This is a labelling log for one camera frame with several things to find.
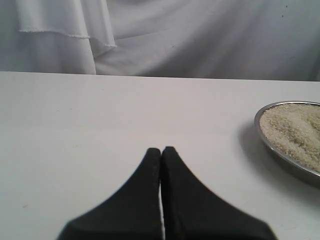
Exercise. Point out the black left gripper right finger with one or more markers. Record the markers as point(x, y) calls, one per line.
point(192, 212)

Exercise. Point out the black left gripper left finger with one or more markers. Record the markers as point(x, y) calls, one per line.
point(131, 213)

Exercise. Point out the steel plate of rice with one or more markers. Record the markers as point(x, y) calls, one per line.
point(290, 131)

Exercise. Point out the white fabric backdrop curtain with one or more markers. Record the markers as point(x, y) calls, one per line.
point(218, 39)

